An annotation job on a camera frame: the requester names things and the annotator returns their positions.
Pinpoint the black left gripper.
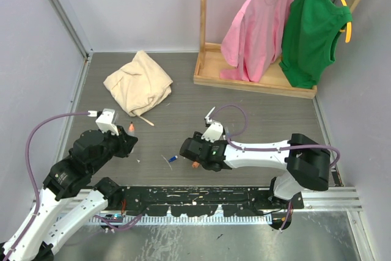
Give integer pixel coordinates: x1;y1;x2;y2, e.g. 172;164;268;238
89;124;137;174

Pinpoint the small blue pen cap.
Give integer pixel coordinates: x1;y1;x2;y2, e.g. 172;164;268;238
167;156;178;163

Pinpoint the green tank top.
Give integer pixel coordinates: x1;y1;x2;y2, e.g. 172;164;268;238
279;0;353;89

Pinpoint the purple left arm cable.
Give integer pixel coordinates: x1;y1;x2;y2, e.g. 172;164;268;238
0;111;98;259

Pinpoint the wooden clothes rack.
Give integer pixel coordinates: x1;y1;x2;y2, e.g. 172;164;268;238
194;0;360;99

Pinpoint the aluminium frame rail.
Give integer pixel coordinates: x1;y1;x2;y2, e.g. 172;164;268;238
29;0;94;60

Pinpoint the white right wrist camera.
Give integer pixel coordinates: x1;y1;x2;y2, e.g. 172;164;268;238
201;116;224;143

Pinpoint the pink t-shirt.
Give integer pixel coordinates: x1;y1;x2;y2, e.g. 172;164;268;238
219;0;293;83

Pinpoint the orange highlighter cap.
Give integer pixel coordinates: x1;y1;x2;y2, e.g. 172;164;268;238
192;161;200;169

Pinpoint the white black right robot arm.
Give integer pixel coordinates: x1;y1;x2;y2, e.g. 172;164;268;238
180;132;331;208

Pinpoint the grey highlighter orange tip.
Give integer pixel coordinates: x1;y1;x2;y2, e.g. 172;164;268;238
127;122;135;137

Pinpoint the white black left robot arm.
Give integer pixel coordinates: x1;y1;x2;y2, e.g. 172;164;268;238
1;127;138;260

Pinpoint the white marker blue end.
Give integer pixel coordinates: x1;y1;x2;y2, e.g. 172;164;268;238
205;106;216;120

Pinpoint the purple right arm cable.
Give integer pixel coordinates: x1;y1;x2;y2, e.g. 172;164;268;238
210;105;342;231

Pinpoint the beige cloth bag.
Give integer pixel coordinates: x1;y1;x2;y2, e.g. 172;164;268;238
103;51;173;126

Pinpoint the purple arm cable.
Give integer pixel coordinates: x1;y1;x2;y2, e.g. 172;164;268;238
210;105;342;231
0;111;98;259

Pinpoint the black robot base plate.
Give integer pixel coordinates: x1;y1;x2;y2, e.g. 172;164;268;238
107;186;288;217

